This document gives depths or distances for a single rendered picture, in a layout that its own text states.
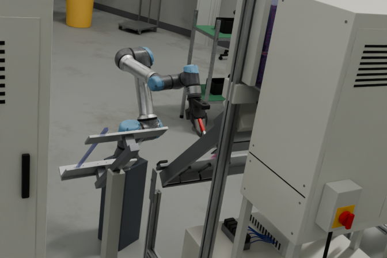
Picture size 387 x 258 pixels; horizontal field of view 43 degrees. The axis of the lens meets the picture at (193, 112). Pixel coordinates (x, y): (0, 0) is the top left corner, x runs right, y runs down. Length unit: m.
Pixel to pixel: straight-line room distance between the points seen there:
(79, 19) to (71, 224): 5.31
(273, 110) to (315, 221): 0.36
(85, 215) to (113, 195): 1.18
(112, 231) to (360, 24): 1.43
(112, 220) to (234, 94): 0.88
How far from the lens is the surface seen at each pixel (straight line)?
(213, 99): 4.54
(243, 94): 1.69
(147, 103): 2.80
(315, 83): 1.42
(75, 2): 8.09
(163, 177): 2.35
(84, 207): 3.41
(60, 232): 3.18
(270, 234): 2.21
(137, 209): 2.99
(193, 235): 2.17
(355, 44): 1.35
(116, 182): 2.13
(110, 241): 2.30
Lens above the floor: 1.88
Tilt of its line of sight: 22 degrees down
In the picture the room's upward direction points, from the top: 8 degrees clockwise
